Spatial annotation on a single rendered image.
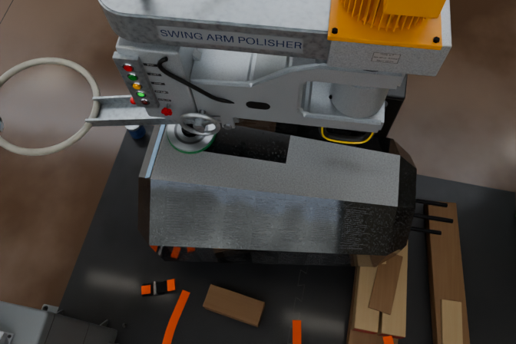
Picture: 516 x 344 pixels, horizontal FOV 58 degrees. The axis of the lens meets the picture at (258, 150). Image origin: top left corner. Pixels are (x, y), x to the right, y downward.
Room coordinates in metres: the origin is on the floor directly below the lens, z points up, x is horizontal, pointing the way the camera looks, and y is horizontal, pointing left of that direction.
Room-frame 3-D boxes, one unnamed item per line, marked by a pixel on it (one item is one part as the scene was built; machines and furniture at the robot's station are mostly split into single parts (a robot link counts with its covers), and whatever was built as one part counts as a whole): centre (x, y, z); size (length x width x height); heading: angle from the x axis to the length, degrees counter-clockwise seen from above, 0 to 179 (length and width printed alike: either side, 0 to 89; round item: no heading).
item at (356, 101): (0.85, -0.36, 1.32); 0.19 x 0.19 x 0.20
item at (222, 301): (0.33, 0.18, 0.07); 0.30 x 0.12 x 0.12; 68
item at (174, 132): (0.99, 0.29, 0.82); 0.21 x 0.21 x 0.01
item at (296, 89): (0.89, -0.09, 1.28); 0.74 x 0.23 x 0.49; 78
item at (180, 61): (0.97, 0.21, 1.30); 0.36 x 0.22 x 0.45; 78
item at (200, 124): (0.85, 0.19, 1.18); 0.15 x 0.10 x 0.15; 78
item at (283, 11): (0.92, -0.06, 1.60); 0.96 x 0.25 x 0.17; 78
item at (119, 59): (0.89, 0.38, 1.35); 0.08 x 0.03 x 0.28; 78
